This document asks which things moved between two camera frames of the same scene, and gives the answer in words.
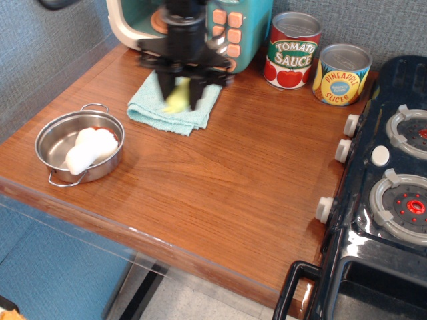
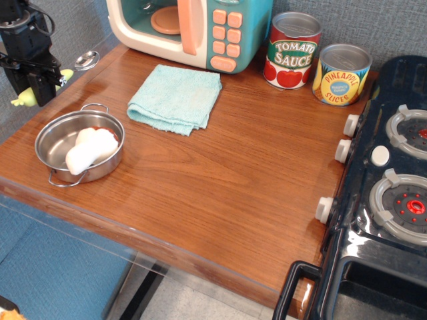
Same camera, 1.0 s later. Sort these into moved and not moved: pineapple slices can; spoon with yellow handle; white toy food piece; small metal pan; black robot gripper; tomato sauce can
Moved: spoon with yellow handle; black robot gripper
Not moved: pineapple slices can; white toy food piece; small metal pan; tomato sauce can
